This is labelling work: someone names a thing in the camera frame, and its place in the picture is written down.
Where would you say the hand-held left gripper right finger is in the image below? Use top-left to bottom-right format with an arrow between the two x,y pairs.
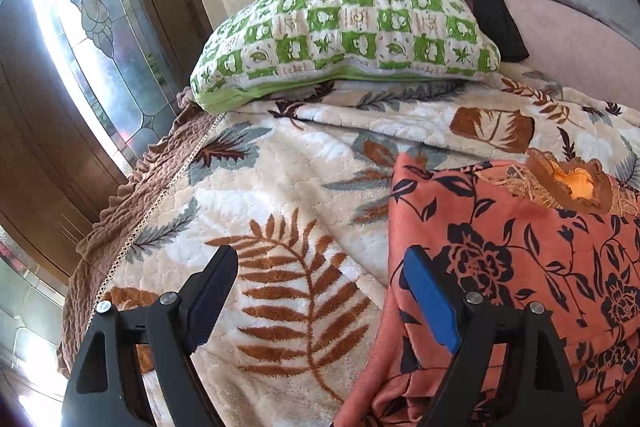
404,245 -> 586,427

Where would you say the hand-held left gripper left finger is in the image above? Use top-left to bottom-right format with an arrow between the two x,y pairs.
61,245 -> 239,427

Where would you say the orange floral garment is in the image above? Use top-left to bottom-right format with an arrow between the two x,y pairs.
332,152 -> 640,427

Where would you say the brown quilted bed cover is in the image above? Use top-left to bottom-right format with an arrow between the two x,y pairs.
56,87 -> 226,378

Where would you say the leaf print fleece blanket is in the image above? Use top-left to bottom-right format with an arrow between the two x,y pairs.
97,69 -> 640,427

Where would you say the stained glass window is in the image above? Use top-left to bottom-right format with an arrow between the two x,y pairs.
0,0 -> 186,178
0,247 -> 68,413

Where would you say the green checkered pillow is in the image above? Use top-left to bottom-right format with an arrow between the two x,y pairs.
190,0 -> 502,115

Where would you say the brown wooden window frame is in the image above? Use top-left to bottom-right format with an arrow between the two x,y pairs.
0,0 -> 216,288

